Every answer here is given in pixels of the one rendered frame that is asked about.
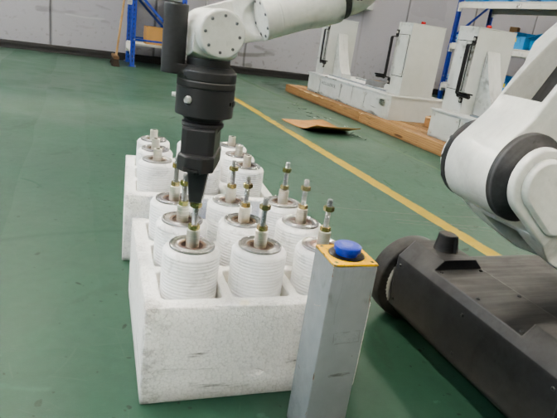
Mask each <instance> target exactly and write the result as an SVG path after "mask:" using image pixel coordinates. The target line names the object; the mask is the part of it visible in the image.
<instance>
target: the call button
mask: <svg viewBox="0 0 557 418"><path fill-rule="evenodd" d="M334 249H335V250H336V253H337V254H338V255H339V256H342V257H345V258H356V257H357V256H358V255H359V254H360V253H361V249H362V247H361V246H360V245H359V244H358V243H356V242H354V241H349V240H338V241H335V243H334Z"/></svg>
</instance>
